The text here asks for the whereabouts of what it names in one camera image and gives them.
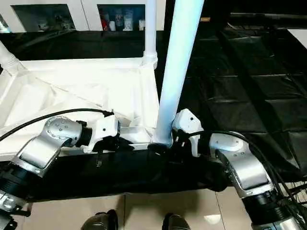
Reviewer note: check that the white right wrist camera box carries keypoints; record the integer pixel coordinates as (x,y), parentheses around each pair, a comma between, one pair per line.
(187,124)

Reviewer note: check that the white cabinet with glass doors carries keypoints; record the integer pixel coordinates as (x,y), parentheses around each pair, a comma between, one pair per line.
(86,12)

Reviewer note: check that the white flat panel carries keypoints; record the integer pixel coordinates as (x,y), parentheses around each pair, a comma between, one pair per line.
(298,38)

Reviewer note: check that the black folding stand frame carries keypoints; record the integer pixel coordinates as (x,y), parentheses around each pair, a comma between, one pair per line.
(298,187)

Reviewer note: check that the small yellow tag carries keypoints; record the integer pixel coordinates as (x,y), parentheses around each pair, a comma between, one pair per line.
(205,19)

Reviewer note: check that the white plastic table top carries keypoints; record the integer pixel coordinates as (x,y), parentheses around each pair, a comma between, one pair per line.
(72,91)

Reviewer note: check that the black metal bar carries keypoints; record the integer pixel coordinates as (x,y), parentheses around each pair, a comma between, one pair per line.
(268,15)

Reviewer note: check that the black work mat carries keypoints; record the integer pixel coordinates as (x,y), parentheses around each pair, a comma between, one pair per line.
(230,86)

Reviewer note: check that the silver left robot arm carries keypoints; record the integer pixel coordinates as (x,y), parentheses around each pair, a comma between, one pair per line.
(43,148)

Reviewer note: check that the white plastic table leg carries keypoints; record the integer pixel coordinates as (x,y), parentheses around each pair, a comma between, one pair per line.
(177,62)
(150,28)
(9,60)

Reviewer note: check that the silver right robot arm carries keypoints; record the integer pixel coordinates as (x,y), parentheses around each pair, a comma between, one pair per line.
(240,163)

